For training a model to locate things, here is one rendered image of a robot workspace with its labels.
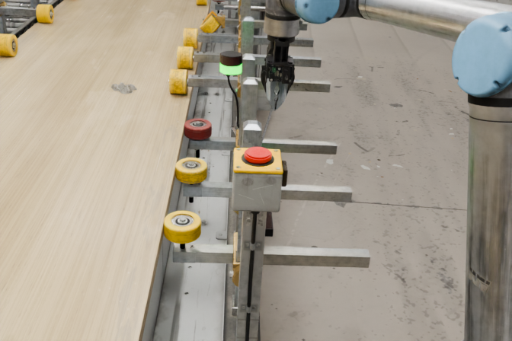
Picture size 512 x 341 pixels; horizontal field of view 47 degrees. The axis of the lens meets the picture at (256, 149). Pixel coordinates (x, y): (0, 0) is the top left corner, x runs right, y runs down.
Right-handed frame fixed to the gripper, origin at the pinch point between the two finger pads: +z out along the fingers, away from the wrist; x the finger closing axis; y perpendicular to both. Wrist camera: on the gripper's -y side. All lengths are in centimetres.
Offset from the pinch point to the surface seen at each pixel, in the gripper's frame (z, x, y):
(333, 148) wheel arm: 15.6, 18.6, -5.6
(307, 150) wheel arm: 16.7, 11.0, -5.6
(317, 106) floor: 101, 50, -243
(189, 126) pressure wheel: 10.2, -23.8, -4.7
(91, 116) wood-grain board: 11, -53, -11
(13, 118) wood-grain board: 11, -74, -7
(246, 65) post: -10.2, -8.4, -1.4
